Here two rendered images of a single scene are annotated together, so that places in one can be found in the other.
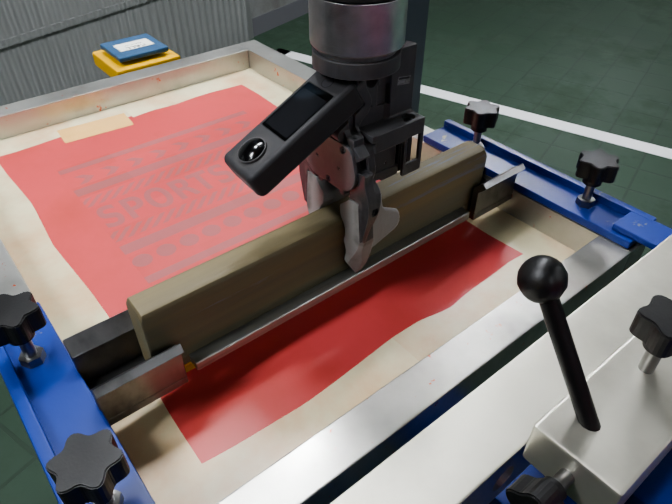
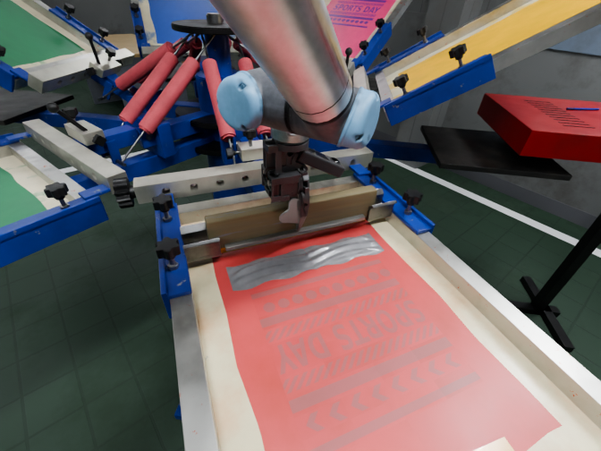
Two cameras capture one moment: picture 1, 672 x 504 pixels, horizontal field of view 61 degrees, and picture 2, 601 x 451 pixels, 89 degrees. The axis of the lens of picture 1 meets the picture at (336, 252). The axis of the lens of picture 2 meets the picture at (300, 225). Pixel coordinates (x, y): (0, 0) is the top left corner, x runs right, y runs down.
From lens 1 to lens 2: 101 cm
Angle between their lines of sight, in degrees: 101
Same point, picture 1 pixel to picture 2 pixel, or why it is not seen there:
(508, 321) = (249, 197)
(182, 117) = not seen: outside the picture
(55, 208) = (455, 327)
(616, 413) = not seen: hidden behind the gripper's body
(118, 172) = (426, 361)
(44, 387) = (400, 205)
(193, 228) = (359, 286)
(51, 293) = (423, 264)
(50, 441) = (392, 194)
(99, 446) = (374, 165)
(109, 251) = (404, 282)
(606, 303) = (230, 171)
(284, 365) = not seen: hidden behind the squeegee
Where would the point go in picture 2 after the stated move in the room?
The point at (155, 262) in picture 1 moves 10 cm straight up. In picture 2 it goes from (377, 269) to (387, 234)
